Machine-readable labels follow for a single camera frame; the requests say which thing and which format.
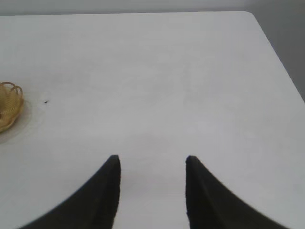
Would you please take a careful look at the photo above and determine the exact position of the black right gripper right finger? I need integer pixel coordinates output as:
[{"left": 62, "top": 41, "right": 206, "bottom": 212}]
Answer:
[{"left": 185, "top": 155, "right": 285, "bottom": 229}]

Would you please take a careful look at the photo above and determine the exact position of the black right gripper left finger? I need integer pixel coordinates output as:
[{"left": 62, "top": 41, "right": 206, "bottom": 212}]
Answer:
[{"left": 22, "top": 155, "right": 122, "bottom": 229}]

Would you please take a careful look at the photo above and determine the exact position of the yellow woven wicker basket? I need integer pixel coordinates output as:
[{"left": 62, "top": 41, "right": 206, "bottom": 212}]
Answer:
[{"left": 0, "top": 81, "right": 25, "bottom": 134}]

